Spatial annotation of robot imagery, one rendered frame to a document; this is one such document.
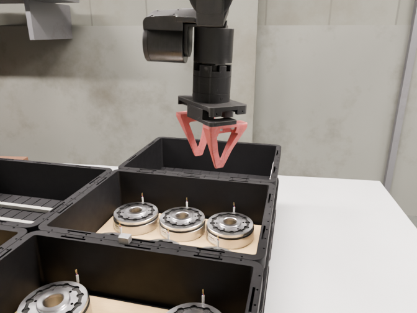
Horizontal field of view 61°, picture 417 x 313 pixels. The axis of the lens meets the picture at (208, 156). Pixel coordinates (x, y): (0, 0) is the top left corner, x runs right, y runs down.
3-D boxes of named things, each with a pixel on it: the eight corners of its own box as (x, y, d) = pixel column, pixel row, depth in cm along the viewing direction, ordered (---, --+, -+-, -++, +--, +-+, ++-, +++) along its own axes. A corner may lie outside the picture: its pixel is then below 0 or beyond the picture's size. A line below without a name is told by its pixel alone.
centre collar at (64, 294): (77, 296, 55) (77, 293, 55) (54, 318, 51) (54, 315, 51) (53, 289, 57) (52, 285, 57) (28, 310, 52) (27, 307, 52)
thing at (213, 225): (255, 217, 80) (255, 214, 80) (250, 240, 71) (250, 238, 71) (212, 212, 82) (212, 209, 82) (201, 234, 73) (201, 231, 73)
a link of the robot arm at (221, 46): (233, 20, 47) (236, 21, 52) (182, 17, 48) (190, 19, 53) (229, 72, 49) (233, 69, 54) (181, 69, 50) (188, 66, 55)
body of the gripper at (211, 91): (210, 121, 49) (212, 66, 46) (176, 107, 57) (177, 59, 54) (247, 117, 52) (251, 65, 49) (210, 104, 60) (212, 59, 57)
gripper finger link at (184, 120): (195, 168, 54) (197, 107, 51) (174, 154, 60) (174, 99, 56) (231, 161, 57) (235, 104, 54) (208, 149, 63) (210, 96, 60)
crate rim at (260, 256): (275, 192, 81) (275, 182, 80) (264, 274, 53) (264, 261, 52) (115, 176, 89) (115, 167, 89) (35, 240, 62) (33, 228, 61)
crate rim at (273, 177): (281, 151, 108) (281, 144, 107) (275, 192, 81) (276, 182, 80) (158, 143, 117) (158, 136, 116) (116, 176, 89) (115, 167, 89)
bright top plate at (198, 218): (207, 210, 83) (207, 207, 83) (201, 232, 74) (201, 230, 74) (165, 207, 84) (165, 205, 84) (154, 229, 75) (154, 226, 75)
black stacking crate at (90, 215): (272, 229, 84) (275, 185, 80) (259, 324, 56) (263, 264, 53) (119, 210, 92) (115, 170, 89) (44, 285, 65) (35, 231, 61)
